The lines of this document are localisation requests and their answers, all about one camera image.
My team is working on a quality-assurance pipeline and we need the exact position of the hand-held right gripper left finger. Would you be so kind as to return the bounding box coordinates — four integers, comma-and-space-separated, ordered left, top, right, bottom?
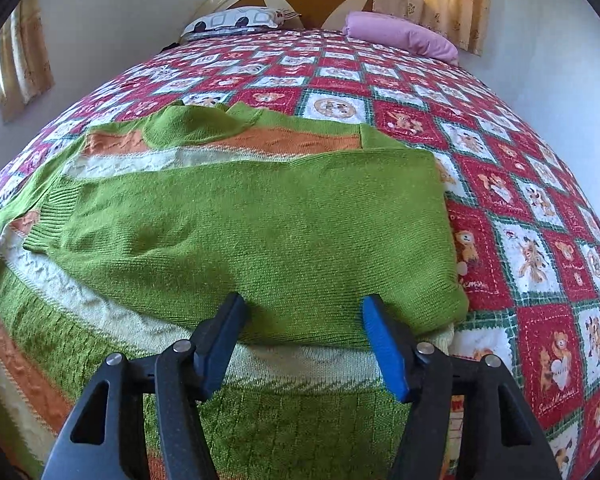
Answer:
40, 292, 253, 480

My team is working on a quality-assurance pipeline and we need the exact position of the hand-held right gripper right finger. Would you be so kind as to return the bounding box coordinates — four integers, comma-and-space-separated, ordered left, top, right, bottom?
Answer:
361, 294, 563, 480

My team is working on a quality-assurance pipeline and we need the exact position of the green striped knit sweater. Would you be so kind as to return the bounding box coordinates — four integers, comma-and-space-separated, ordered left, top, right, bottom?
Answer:
0, 101, 471, 480

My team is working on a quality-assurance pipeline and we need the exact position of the red checkered printed blanket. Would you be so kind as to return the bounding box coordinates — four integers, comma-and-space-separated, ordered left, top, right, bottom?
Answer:
0, 27, 600, 480

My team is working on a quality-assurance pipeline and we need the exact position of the pink pillow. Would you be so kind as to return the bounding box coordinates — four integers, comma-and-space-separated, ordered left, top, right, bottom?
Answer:
342, 11, 460, 66

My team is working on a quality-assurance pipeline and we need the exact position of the white patterned pillow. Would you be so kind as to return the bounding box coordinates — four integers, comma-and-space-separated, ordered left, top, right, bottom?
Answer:
180, 6, 303, 43

